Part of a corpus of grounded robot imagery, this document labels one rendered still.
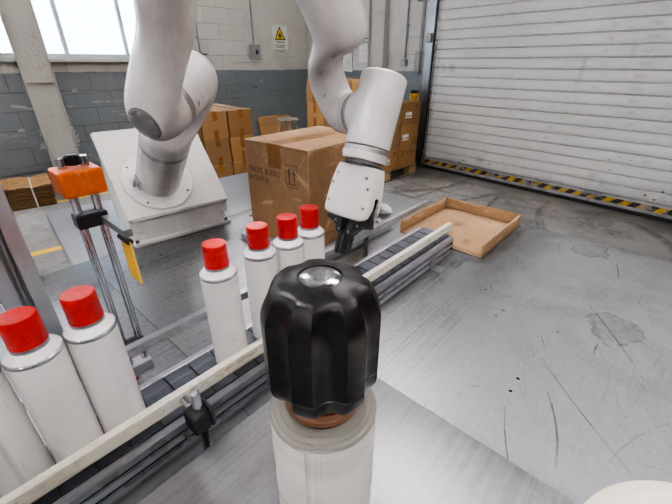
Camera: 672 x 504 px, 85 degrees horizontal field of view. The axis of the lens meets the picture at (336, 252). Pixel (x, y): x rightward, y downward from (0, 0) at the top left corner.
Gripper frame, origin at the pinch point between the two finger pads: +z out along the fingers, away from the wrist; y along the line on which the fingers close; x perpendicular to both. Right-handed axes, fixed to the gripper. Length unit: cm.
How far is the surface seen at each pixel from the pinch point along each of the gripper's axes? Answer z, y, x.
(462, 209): -12, -6, 73
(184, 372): 22.0, -3.3, -27.6
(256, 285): 7.0, 0.4, -20.2
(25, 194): 73, -419, 35
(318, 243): -0.4, 1.9, -9.7
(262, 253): 1.6, 0.9, -20.7
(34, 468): 25, 2, -47
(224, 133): -29, -288, 156
